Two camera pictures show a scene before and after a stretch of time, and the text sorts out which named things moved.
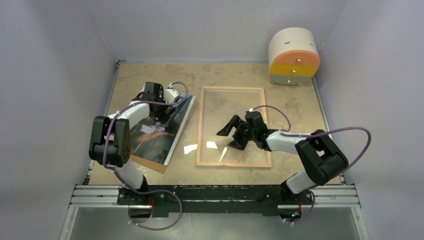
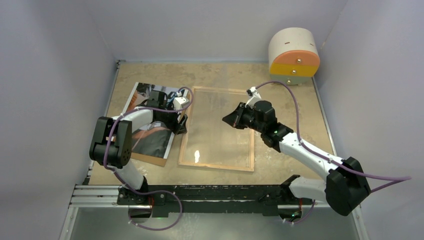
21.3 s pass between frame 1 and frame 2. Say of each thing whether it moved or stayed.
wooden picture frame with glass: moved
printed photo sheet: moved
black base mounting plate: stayed
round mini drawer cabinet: stayed
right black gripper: moved
